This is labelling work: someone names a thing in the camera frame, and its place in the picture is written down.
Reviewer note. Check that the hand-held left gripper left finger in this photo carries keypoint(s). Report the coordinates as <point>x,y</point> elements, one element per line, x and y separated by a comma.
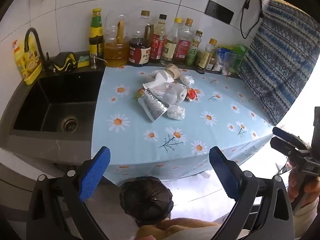
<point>95,173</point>

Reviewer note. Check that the black kitchen sink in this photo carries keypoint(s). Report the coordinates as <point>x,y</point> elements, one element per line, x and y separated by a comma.
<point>57,100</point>

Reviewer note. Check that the clear bottle red label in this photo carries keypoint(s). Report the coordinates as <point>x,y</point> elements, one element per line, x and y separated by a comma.
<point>184,43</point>

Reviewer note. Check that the brown fuzzy clothing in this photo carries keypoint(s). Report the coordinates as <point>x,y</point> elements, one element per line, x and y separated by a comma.
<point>180,226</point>

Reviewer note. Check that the small brown jar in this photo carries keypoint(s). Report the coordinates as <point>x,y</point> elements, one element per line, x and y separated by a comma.
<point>213,64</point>

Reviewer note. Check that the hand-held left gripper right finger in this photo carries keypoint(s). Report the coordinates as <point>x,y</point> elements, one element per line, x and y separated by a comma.
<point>222,173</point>

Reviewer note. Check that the blue patterned cloth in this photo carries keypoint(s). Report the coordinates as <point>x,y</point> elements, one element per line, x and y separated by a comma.
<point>277,62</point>

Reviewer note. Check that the metal sink drain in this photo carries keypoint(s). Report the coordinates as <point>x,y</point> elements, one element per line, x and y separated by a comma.
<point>69,124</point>

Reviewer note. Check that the yellow cap clear bottle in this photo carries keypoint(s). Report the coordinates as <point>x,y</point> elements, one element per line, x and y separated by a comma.
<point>171,46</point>

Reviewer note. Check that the yellow green sponge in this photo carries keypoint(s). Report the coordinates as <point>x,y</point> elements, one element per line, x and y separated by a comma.
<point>83,61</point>

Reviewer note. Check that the silver foil bag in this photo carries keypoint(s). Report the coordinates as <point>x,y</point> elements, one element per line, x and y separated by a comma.
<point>153,105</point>

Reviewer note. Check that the white tissue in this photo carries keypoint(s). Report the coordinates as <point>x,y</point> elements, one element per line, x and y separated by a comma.
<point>160,80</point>

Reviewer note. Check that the gold cap slim bottle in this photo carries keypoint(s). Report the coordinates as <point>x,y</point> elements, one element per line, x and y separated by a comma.
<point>206,57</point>

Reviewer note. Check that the black and yellow cloth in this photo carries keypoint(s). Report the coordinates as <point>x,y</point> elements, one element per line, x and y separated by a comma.
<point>62,62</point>

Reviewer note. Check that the person's right hand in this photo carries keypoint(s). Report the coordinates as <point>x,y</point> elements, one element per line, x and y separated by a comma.
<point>293,187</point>

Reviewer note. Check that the white and blue bag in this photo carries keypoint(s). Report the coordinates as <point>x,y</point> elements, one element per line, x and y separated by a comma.
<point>226,60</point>

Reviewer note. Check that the red yellow snack wrapper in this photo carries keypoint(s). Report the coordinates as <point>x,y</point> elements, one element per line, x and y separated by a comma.
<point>192,95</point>

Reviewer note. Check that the bin with black bag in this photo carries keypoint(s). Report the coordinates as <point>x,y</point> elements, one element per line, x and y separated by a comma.
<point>146,200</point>

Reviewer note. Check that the plastic white ball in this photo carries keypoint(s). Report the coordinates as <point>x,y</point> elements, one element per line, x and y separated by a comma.
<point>176,112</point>

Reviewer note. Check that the blue daisy print tablecloth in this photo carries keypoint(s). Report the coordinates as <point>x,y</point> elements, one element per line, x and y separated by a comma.
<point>212,130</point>

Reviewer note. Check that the clear plastic bag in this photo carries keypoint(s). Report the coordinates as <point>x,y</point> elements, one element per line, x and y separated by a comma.
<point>186,79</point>

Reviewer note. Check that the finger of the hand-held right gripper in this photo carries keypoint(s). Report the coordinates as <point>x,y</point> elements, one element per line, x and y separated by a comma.
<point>281,132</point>
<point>281,145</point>

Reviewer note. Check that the dark soy sauce jug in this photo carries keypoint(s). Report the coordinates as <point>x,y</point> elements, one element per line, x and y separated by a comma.
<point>138,51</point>

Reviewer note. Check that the black wall plate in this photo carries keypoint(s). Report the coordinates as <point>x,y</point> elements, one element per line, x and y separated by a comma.
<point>219,12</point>

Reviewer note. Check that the small green wrapper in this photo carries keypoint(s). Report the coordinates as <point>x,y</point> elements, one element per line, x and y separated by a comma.
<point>137,94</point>

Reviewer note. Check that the black faucet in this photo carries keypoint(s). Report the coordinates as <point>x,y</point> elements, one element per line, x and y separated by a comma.
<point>40,45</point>

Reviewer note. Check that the black cap red label bottle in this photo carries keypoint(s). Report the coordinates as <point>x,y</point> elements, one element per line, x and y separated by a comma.
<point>158,42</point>

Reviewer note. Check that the green label sauce bottle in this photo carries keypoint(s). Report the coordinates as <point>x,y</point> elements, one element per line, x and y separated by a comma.
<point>96,32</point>

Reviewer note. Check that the person's right forearm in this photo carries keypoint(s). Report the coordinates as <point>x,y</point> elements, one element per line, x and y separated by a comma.
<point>306,220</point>

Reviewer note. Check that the small white red packet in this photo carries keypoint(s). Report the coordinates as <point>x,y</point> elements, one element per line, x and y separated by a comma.
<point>227,73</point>

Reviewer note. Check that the metal soap pump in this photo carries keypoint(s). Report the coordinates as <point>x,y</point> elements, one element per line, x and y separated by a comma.
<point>94,60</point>

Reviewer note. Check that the brown paper cup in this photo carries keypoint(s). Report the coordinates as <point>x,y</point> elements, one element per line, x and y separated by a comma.
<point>173,71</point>

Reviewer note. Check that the cooking oil jug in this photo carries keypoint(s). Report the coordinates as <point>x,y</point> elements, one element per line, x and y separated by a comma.
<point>116,52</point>

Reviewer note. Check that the green label oil bottle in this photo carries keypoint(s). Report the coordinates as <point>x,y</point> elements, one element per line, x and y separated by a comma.
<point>193,52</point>

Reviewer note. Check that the yellow dish soap bottle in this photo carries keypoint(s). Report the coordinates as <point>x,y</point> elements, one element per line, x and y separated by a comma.
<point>27,62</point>

